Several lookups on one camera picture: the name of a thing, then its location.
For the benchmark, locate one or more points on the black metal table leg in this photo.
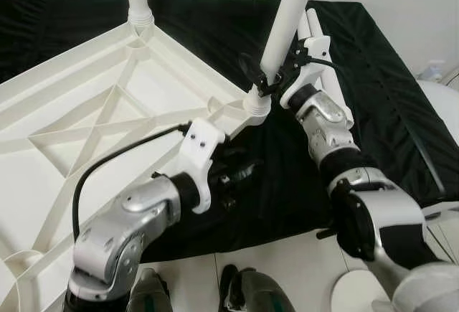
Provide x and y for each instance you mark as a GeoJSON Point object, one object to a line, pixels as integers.
{"type": "Point", "coordinates": [327, 234]}

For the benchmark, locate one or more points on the white wall socket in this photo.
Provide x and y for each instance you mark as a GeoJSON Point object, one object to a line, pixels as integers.
{"type": "Point", "coordinates": [435, 69]}

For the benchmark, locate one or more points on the black tablecloth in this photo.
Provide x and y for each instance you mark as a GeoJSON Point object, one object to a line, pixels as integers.
{"type": "Point", "coordinates": [387, 111]}

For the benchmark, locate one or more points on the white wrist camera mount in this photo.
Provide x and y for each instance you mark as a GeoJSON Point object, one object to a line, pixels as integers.
{"type": "Point", "coordinates": [315, 43]}
{"type": "Point", "coordinates": [197, 143]}

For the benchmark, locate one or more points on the robot left leg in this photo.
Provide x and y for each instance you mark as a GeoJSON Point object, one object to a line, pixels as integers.
{"type": "Point", "coordinates": [150, 290]}

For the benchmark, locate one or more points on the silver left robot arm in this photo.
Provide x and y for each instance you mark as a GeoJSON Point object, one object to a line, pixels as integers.
{"type": "Point", "coordinates": [122, 219]}

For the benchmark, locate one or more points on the robot leg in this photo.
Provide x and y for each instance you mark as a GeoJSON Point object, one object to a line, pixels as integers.
{"type": "Point", "coordinates": [258, 290]}
{"type": "Point", "coordinates": [150, 290]}

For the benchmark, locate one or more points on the white round stool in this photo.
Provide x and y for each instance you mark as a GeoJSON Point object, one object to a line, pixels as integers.
{"type": "Point", "coordinates": [355, 294]}

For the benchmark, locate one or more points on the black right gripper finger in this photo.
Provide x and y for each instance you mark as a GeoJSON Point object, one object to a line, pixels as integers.
{"type": "Point", "coordinates": [251, 70]}

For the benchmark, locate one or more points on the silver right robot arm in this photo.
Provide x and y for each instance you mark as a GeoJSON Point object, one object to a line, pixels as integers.
{"type": "Point", "coordinates": [326, 129]}

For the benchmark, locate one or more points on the robot right leg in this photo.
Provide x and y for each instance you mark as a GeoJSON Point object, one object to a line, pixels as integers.
{"type": "Point", "coordinates": [258, 290]}

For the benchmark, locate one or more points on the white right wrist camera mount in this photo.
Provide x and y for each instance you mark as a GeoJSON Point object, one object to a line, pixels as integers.
{"type": "Point", "coordinates": [315, 43]}

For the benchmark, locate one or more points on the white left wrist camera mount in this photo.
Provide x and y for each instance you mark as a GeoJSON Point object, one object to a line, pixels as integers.
{"type": "Point", "coordinates": [197, 143]}

